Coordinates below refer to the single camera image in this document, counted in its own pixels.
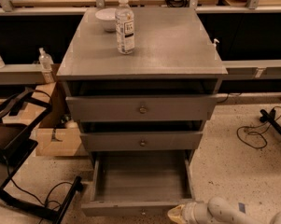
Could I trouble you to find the grey bottom drawer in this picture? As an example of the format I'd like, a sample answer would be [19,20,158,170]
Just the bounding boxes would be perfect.
[82,150,194,217]

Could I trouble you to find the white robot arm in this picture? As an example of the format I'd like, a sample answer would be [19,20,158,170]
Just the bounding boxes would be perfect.
[167,196,262,224]

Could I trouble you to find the grey middle drawer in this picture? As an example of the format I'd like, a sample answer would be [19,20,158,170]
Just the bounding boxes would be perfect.
[80,132,203,151]

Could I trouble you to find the grey wooden drawer cabinet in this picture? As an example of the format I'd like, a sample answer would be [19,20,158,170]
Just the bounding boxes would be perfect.
[56,6,229,170]

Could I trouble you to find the black stand base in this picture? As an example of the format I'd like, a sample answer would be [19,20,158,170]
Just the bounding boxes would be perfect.
[260,109,281,135]

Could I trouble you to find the cardboard box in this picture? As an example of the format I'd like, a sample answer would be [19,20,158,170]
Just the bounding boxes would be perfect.
[32,64,87,157]

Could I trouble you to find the small white pump bottle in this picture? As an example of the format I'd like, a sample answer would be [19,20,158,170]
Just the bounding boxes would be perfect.
[213,38,220,49]

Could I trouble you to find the black metal cart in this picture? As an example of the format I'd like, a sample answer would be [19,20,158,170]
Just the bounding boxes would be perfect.
[0,88,83,224]

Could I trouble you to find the clear pump dispenser bottle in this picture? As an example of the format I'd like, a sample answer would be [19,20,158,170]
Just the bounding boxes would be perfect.
[39,48,53,70]

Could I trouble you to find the clear plastic water bottle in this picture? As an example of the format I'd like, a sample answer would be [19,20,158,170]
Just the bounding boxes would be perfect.
[115,0,134,54]

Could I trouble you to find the white ceramic bowl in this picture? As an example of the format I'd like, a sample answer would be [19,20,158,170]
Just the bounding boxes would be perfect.
[95,8,116,32]

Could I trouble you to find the black cart cable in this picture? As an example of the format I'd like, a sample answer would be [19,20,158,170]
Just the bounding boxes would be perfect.
[4,159,82,224]

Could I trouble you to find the black floor cable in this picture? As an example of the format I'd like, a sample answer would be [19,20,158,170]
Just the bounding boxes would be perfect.
[235,105,281,150]

